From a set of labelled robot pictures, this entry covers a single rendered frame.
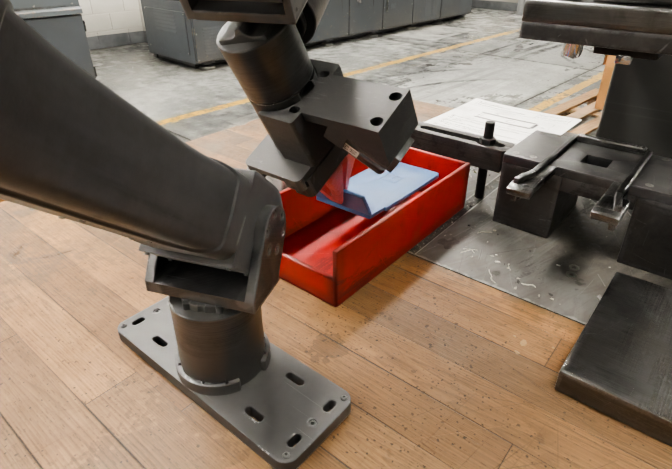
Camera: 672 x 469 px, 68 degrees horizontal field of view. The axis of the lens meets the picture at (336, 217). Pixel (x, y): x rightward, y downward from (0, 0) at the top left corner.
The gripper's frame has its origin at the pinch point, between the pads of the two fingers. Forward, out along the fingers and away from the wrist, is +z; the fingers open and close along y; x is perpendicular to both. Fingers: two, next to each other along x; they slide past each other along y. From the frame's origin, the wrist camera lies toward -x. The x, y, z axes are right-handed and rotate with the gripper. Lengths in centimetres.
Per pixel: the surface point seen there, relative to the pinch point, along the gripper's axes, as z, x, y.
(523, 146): 8.0, -11.3, 18.2
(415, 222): 5.7, -6.3, 3.1
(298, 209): 3.1, 5.3, -1.7
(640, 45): -4.7, -20.6, 21.2
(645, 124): 20.3, -20.0, 37.0
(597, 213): 2.9, -22.0, 8.4
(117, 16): 210, 602, 245
